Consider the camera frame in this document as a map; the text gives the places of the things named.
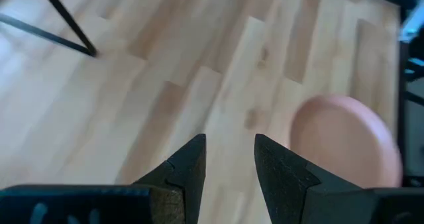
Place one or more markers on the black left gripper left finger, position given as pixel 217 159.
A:
pixel 185 184

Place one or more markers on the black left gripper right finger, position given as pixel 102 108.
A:
pixel 291 191

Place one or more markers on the tan orange plate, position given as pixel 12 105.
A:
pixel 344 144

